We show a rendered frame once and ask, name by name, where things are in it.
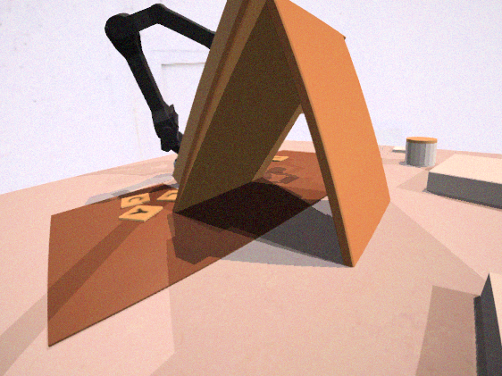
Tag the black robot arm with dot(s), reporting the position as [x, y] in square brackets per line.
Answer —
[123, 31]

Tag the small white square tile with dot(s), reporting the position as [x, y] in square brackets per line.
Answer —
[399, 149]

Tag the white rectangular box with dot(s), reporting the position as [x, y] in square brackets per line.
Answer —
[470, 177]

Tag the grey cylindrical container with orange lid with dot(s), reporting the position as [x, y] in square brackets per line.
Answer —
[421, 151]

